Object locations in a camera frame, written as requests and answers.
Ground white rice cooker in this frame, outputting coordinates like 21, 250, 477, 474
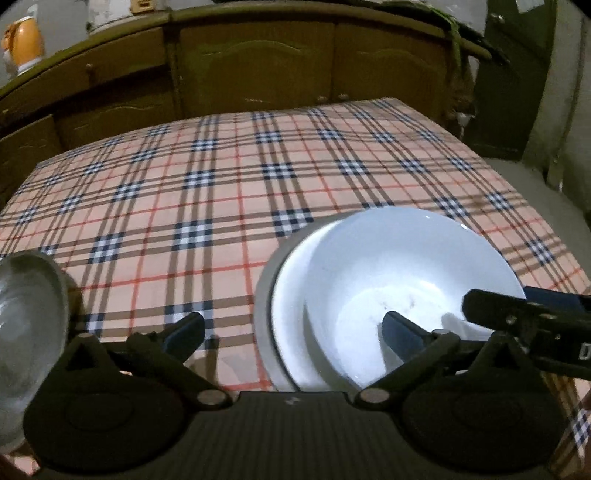
85, 0, 160, 35

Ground green scallions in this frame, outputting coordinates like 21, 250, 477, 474
383, 2, 509, 95

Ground large steel basin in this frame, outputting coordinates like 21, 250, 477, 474
0, 251, 72, 455

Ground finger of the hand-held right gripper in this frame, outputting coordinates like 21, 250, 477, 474
463, 288, 591, 381
524, 285, 591, 315

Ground plaid tablecloth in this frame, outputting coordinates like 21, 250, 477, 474
0, 97, 591, 480

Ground deep white bowl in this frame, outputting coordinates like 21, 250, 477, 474
303, 206, 527, 391

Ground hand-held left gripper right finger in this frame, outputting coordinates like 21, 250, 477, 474
355, 310, 550, 411

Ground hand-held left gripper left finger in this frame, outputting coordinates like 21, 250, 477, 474
44, 311, 234, 411

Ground orange electric kettle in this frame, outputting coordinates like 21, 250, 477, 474
0, 4, 46, 77

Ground steel bowl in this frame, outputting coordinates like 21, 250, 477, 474
254, 217, 342, 393

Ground dark green door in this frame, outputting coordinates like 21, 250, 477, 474
468, 0, 561, 161

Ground wooden kitchen cabinet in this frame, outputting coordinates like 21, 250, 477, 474
0, 4, 492, 195

